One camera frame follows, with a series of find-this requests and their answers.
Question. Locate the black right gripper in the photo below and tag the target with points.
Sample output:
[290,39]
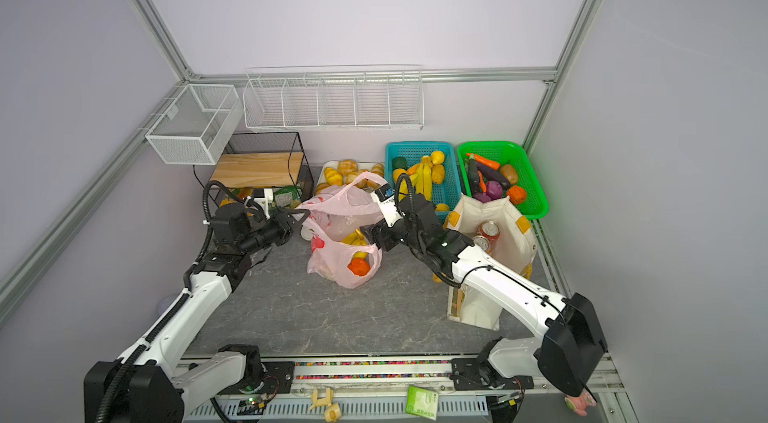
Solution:
[377,233]

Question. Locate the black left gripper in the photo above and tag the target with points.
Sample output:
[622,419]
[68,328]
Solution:
[283,223]

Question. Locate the orange tangerine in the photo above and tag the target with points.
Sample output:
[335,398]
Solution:
[359,267]

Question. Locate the pink plastic grocery bag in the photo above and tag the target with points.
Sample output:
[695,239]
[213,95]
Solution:
[335,214]

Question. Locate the orange soda can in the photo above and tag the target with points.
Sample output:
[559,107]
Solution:
[483,243]

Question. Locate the white canvas tote bag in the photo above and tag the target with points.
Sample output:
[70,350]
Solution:
[513,245]

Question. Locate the yellow banana bunch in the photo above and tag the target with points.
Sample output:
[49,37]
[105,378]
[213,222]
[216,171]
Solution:
[355,239]

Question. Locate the red cola can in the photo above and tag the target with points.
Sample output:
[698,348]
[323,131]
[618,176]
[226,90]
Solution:
[490,230]

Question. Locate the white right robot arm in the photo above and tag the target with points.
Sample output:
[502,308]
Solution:
[568,340]

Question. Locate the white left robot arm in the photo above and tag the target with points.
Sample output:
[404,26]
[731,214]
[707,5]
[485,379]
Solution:
[141,384]

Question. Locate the green snack packet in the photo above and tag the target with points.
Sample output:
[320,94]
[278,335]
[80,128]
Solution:
[287,197]

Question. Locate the striped croissant bread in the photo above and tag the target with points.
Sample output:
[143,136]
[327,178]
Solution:
[333,177]

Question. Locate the white bread tray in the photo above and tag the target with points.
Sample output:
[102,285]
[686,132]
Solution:
[374,168]

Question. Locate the loose yellow banana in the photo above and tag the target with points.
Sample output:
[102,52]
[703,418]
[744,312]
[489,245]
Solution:
[421,178]

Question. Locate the round bread roll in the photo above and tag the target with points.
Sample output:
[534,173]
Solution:
[347,166]

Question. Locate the teal plastic basket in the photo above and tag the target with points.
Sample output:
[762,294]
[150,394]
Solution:
[449,192]

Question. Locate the yellow lemon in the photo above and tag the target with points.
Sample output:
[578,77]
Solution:
[437,157]

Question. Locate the dark green cucumber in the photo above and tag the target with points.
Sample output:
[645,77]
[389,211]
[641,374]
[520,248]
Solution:
[473,179]

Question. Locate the small purple onion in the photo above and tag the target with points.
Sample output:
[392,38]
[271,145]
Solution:
[494,190]

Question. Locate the orange carrot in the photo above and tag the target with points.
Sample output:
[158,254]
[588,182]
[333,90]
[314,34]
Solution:
[485,161]

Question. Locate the long dark eggplant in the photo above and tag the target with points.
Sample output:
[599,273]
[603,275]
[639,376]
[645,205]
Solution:
[493,175]

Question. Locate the white mesh box basket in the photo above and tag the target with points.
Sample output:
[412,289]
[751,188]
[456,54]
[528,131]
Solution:
[197,125]

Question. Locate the brown potato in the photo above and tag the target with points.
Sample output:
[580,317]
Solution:
[510,174]

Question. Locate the green plastic basket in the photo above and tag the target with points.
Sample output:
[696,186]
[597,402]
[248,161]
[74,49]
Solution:
[536,205]

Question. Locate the green card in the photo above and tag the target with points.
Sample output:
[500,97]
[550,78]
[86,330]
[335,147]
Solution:
[422,402]

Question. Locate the pink toy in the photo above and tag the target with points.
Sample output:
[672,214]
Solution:
[580,405]

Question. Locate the black wire shelf rack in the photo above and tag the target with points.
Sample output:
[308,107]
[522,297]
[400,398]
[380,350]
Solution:
[259,161]

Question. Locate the white wire wall basket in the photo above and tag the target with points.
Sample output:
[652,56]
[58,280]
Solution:
[334,97]

